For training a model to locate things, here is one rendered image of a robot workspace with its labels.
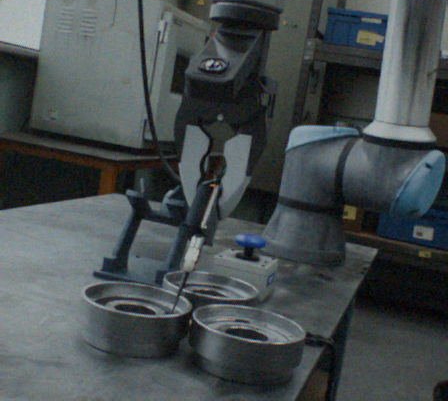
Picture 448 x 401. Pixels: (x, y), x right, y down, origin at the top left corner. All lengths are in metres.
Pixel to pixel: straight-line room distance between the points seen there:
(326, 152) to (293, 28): 3.42
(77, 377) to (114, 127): 2.47
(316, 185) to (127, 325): 0.62
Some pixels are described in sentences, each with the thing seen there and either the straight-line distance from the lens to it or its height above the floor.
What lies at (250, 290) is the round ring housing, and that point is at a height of 0.84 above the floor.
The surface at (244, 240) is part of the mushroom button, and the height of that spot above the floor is 0.87.
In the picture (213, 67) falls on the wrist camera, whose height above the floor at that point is 1.06.
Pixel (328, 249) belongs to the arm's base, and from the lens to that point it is 1.22.
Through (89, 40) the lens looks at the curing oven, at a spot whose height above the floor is 1.22.
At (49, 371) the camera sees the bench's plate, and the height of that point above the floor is 0.80.
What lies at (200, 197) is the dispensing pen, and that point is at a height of 0.94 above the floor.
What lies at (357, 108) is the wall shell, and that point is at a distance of 4.71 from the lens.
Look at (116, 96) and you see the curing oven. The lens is 3.02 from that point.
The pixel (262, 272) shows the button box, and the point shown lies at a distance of 0.89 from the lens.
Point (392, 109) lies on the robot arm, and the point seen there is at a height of 1.07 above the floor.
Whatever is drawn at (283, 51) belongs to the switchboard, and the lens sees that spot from 4.57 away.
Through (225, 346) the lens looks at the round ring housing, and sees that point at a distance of 0.62.
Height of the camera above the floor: 1.03
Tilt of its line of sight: 5 degrees down
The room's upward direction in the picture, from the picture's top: 10 degrees clockwise
